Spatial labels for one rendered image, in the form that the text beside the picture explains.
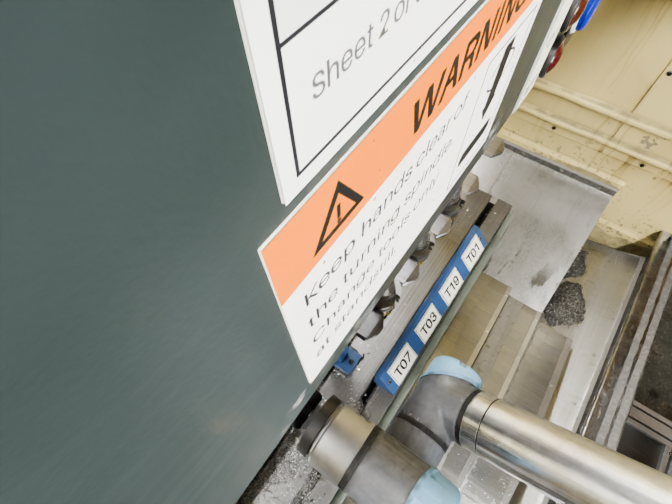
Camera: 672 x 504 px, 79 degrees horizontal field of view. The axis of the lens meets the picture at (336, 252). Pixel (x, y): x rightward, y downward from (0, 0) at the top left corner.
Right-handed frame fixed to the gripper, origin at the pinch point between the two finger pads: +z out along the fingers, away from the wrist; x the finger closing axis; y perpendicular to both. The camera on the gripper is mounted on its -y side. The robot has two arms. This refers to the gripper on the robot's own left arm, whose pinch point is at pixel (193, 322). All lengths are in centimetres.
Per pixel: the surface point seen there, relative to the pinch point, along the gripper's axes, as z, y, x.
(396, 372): -22.0, 40.1, 19.6
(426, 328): -22, 41, 32
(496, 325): -37, 62, 52
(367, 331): -16.0, 12.5, 15.2
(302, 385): -21.7, -31.9, -1.1
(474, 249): -22, 40, 56
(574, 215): -40, 53, 91
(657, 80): -36, 15, 101
